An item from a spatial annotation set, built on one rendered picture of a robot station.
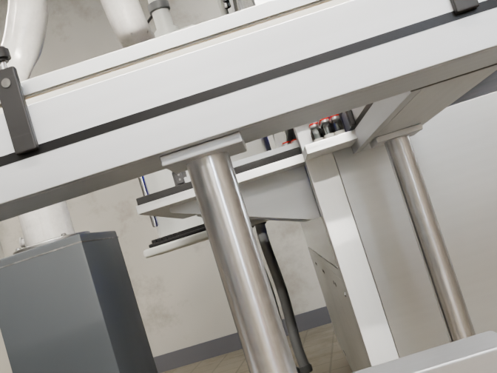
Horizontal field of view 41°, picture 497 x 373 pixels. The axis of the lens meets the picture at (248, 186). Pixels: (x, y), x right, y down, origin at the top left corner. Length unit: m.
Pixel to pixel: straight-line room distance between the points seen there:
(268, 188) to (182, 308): 3.47
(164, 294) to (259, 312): 4.33
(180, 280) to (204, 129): 4.33
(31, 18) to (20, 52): 0.09
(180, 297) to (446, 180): 3.66
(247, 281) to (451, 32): 0.34
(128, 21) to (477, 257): 0.98
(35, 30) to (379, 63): 1.21
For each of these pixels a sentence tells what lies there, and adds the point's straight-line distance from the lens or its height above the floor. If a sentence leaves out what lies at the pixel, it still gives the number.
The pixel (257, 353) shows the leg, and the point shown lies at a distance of 0.74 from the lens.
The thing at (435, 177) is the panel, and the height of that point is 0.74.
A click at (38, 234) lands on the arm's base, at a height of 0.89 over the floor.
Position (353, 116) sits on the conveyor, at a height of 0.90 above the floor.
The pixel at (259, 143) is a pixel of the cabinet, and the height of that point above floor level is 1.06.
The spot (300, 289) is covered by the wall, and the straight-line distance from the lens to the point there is 4.88.
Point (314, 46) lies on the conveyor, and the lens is 0.71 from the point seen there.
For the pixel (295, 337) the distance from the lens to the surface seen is 2.64.
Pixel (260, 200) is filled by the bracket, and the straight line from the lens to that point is 1.61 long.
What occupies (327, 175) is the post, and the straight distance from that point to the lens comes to 1.52.
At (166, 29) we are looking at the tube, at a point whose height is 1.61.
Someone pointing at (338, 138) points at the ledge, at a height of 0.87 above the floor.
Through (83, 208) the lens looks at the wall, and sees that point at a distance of 5.21.
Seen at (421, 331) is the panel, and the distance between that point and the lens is 1.56.
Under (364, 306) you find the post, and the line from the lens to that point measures 1.53.
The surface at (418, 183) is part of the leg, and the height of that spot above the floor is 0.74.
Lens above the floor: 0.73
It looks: 4 degrees up
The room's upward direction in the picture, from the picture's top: 17 degrees counter-clockwise
